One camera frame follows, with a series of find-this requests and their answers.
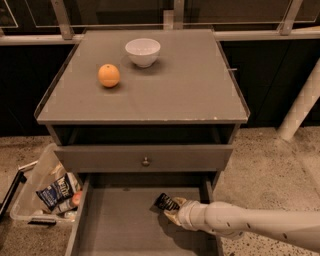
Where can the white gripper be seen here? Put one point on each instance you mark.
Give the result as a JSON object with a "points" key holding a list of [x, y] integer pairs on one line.
{"points": [[187, 211]]}

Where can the black rxbar chocolate bar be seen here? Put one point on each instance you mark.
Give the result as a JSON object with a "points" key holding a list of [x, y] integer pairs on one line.
{"points": [[164, 202]]}

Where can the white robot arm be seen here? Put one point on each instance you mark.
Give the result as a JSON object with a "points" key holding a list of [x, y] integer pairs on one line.
{"points": [[298, 228]]}

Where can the grey top drawer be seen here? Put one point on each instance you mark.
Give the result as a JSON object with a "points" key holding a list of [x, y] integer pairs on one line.
{"points": [[128, 158]]}

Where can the metal drawer knob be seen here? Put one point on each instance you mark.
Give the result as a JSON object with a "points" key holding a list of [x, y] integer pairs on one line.
{"points": [[145, 162]]}

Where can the open grey middle drawer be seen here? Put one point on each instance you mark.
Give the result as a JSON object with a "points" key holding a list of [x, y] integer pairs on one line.
{"points": [[117, 216]]}

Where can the grey drawer cabinet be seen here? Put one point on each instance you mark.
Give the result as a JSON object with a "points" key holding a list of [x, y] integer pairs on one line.
{"points": [[187, 97]]}

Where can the red apple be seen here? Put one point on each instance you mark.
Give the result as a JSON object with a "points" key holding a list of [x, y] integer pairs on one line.
{"points": [[75, 200]]}

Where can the blue kettle chips bag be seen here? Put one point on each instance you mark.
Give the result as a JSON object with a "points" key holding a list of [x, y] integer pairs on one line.
{"points": [[60, 190]]}

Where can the clear plastic storage bin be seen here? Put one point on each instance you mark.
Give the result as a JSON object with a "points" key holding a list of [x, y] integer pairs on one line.
{"points": [[28, 206]]}

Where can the orange fruit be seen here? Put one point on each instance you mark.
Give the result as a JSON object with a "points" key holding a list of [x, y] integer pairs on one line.
{"points": [[108, 75]]}

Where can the white ceramic bowl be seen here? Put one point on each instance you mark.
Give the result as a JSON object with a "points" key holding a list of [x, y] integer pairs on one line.
{"points": [[143, 52]]}

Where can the white diagonal post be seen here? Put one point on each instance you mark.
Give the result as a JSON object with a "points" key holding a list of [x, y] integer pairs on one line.
{"points": [[302, 105]]}

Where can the metal railing frame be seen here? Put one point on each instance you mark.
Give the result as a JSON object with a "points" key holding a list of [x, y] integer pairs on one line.
{"points": [[40, 22]]}

